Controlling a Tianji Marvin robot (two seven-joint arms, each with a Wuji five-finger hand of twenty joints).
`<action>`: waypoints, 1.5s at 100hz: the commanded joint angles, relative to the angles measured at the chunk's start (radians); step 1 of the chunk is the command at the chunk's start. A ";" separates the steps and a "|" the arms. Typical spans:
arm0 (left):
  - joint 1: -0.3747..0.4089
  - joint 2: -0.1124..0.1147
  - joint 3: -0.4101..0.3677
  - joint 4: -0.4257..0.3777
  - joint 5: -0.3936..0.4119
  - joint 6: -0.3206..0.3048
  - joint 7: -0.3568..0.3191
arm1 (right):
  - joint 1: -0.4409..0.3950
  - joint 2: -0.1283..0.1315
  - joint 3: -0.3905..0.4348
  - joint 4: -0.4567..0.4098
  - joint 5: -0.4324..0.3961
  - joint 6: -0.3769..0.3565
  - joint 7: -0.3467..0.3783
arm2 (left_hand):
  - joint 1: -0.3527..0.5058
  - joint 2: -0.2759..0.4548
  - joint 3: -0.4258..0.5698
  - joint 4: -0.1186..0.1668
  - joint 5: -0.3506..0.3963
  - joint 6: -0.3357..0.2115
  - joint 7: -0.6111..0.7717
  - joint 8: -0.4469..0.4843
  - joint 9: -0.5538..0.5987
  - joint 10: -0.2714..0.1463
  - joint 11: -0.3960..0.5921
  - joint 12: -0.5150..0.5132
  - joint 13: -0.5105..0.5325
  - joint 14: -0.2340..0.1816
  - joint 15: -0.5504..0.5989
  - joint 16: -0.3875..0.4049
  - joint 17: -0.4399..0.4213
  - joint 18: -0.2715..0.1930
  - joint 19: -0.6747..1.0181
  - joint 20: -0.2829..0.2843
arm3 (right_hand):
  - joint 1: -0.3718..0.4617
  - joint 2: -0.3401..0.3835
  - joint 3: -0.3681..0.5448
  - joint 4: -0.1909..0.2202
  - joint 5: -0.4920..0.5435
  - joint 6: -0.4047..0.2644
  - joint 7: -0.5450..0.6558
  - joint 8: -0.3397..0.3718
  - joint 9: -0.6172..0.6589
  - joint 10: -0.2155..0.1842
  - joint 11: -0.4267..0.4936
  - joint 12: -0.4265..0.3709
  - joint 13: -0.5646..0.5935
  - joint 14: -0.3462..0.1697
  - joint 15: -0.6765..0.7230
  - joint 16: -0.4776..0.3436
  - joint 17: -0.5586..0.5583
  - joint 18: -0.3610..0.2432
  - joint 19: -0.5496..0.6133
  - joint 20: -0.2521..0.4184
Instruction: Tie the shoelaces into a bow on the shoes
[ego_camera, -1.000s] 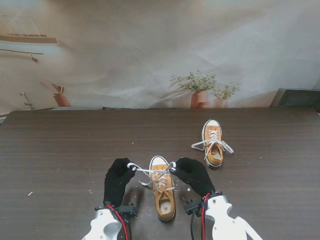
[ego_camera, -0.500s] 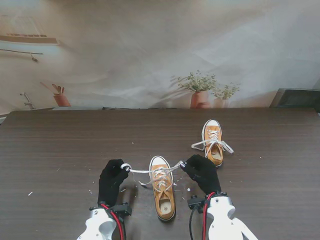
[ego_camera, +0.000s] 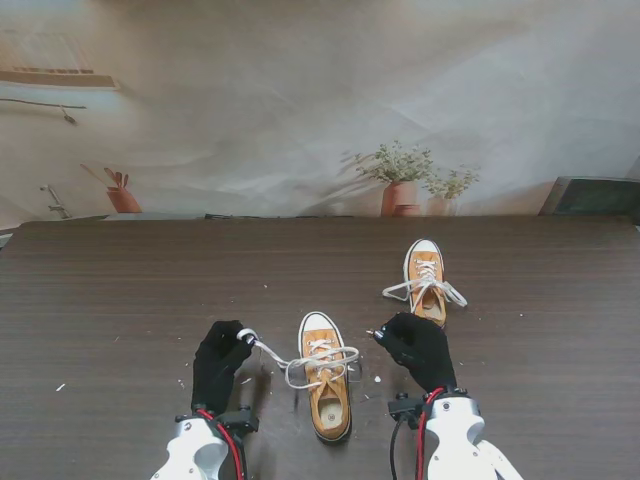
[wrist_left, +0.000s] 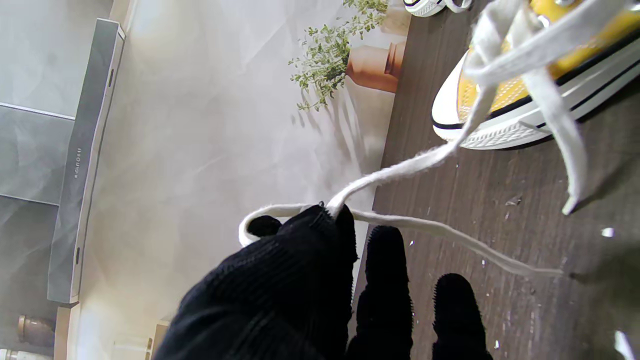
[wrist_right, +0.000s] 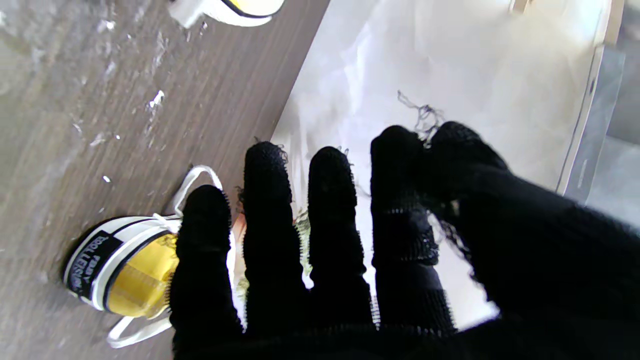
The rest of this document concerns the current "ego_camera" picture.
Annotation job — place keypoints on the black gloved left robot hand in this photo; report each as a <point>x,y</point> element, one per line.
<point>215,365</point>

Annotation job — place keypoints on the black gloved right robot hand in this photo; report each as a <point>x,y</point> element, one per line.
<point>425,350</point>

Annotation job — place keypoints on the white shoelace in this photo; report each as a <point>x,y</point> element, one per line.
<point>452,296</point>
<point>272,356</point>

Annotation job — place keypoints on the yellow canvas sneaker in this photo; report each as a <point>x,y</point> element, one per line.
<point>320,322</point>
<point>424,247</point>

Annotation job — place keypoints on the printed kitchen backdrop cloth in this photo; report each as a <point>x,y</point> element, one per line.
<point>300,100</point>

